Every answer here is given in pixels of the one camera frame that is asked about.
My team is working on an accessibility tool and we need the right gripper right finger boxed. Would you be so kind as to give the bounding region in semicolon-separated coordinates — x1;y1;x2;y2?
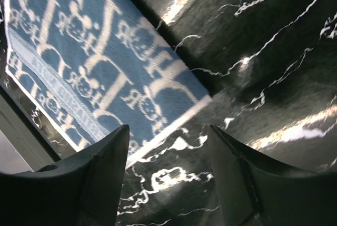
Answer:
207;125;336;225

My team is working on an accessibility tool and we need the blue white patterned towel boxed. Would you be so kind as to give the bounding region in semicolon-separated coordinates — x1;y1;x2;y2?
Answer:
3;0;211;166

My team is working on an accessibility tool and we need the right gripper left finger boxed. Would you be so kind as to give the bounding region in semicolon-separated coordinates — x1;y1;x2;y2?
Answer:
1;124;130;225

